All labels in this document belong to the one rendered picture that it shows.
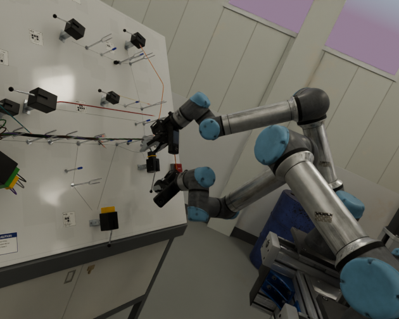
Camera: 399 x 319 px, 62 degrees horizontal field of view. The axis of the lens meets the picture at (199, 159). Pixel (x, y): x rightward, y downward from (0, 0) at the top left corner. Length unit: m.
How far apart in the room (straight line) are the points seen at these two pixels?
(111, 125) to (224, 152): 2.66
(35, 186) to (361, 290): 0.95
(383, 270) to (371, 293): 0.05
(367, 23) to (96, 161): 3.43
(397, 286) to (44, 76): 1.17
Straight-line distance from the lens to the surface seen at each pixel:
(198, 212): 1.17
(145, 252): 1.69
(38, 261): 1.18
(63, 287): 1.42
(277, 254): 1.34
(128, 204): 1.44
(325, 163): 1.42
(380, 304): 0.78
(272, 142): 0.93
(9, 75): 1.23
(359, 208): 1.35
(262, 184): 1.14
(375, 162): 4.28
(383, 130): 4.25
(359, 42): 4.15
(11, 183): 1.00
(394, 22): 4.29
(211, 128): 1.19
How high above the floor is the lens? 1.56
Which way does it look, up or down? 12 degrees down
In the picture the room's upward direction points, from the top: 24 degrees clockwise
